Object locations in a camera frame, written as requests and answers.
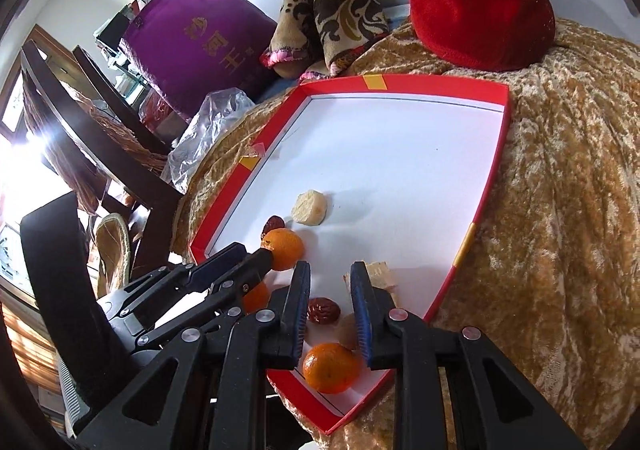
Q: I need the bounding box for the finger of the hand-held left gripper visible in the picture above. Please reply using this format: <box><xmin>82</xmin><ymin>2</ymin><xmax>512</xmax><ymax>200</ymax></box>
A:
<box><xmin>132</xmin><ymin>249</ymin><xmax>275</xmax><ymax>353</ymax></box>
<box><xmin>100</xmin><ymin>242</ymin><xmax>248</xmax><ymax>315</ymax></box>

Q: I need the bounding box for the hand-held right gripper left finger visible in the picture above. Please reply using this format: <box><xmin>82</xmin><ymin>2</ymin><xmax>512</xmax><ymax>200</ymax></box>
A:
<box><xmin>75</xmin><ymin>260</ymin><xmax>312</xmax><ymax>450</ymax></box>

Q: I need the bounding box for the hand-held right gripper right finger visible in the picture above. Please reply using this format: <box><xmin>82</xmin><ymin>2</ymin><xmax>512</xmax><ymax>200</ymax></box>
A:
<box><xmin>349</xmin><ymin>260</ymin><xmax>588</xmax><ymax>450</ymax></box>

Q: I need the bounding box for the orange mandarin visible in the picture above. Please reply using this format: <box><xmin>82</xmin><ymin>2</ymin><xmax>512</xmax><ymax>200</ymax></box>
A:
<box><xmin>302</xmin><ymin>342</ymin><xmax>362</xmax><ymax>395</ymax></box>
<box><xmin>261</xmin><ymin>228</ymin><xmax>306</xmax><ymax>272</ymax></box>
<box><xmin>242</xmin><ymin>281</ymin><xmax>272</xmax><ymax>315</ymax></box>

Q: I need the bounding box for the red date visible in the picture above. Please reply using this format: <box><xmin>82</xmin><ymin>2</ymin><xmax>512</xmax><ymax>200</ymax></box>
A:
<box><xmin>306</xmin><ymin>297</ymin><xmax>342</xmax><ymax>325</ymax></box>
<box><xmin>261</xmin><ymin>215</ymin><xmax>286</xmax><ymax>239</ymax></box>

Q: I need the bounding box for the red rimmed white tray box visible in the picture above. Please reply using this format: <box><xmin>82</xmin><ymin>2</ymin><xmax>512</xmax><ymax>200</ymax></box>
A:
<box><xmin>189</xmin><ymin>74</ymin><xmax>512</xmax><ymax>436</ymax></box>

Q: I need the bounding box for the woven straw seat pad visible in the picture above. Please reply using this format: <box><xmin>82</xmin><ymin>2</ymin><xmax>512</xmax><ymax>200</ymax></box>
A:
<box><xmin>94</xmin><ymin>212</ymin><xmax>132</xmax><ymax>298</ymax></box>

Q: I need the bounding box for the clear plastic bag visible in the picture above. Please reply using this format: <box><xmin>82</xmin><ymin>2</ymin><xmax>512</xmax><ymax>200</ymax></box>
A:
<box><xmin>167</xmin><ymin>87</ymin><xmax>257</xmax><ymax>193</ymax></box>

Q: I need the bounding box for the dark wooden chair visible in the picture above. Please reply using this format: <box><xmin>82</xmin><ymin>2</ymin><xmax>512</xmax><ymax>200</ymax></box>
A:
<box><xmin>72</xmin><ymin>44</ymin><xmax>173</xmax><ymax>155</ymax></box>
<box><xmin>21</xmin><ymin>40</ymin><xmax>183</xmax><ymax>275</ymax></box>

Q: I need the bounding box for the golden velvet tablecloth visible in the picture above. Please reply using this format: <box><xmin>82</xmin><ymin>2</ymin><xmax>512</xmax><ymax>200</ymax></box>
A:
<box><xmin>172</xmin><ymin>17</ymin><xmax>640</xmax><ymax>450</ymax></box>

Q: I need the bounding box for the brown floral patterned cloth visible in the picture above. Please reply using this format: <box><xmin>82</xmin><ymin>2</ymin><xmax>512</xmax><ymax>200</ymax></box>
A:
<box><xmin>259</xmin><ymin>0</ymin><xmax>391</xmax><ymax>80</ymax></box>

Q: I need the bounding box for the red velvet drawstring pouch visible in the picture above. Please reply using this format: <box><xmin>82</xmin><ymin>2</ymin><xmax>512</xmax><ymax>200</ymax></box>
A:
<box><xmin>406</xmin><ymin>0</ymin><xmax>557</xmax><ymax>73</ymax></box>

